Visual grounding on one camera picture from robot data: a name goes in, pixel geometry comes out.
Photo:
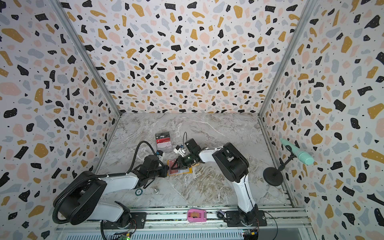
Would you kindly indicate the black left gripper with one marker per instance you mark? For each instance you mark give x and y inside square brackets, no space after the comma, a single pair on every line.
[165,171]

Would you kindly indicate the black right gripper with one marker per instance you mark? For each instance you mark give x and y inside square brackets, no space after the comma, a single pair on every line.
[182,161]

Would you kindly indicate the yellow leather card holder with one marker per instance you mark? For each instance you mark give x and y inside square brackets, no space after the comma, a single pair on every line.
[185,171]

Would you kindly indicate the black VIP card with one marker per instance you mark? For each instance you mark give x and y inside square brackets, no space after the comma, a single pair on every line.
[163,135]

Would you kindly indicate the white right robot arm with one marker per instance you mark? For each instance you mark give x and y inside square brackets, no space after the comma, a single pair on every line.
[232,163]

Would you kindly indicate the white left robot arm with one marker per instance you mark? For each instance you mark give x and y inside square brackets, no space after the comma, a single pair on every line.
[84,198]

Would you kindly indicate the clear acrylic card stand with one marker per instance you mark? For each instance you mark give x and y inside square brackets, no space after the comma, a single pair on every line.
[168,150]

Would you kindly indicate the teal round token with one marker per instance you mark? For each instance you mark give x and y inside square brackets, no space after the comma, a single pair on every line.
[138,192]

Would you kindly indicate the pink tape measure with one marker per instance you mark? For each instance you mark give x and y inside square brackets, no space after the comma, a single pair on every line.
[196,216]

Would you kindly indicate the mint green microphone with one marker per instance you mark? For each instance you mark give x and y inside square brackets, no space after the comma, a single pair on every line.
[303,156]

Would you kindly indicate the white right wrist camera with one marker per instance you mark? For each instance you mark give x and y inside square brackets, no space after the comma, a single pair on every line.
[179,149]

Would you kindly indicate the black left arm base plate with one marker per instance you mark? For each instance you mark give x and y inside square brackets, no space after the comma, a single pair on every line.
[128,221]

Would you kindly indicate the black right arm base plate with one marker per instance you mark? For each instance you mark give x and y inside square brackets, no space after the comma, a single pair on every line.
[240,219]

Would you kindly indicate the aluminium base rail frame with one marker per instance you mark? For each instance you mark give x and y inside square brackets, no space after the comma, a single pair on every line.
[277,223]

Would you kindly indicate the aluminium corner post left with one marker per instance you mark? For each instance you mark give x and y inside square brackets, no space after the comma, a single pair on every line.
[65,21]

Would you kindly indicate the aluminium corner post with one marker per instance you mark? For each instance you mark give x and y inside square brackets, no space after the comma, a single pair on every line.
[65,21]
[306,14]

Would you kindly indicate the aluminium corner post right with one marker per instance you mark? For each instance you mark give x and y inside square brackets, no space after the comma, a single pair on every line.
[306,14]

